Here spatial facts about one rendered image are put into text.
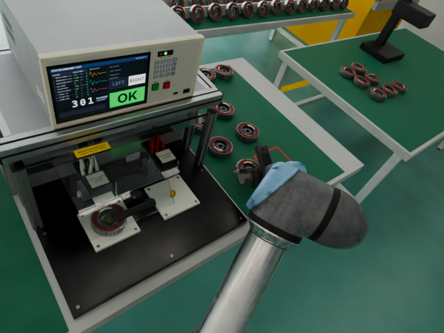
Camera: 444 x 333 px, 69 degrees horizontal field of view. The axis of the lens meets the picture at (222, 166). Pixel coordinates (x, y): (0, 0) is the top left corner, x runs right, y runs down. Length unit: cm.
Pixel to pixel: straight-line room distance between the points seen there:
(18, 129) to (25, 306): 48
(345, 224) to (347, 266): 172
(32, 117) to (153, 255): 53
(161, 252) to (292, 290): 114
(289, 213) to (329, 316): 156
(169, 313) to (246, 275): 122
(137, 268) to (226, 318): 47
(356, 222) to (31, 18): 87
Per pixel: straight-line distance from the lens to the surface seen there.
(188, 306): 187
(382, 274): 248
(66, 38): 90
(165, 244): 112
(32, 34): 92
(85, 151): 95
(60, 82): 87
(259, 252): 64
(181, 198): 121
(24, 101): 104
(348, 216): 64
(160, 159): 113
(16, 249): 118
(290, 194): 61
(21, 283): 113
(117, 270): 108
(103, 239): 111
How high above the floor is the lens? 176
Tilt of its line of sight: 46 degrees down
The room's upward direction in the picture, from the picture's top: 20 degrees clockwise
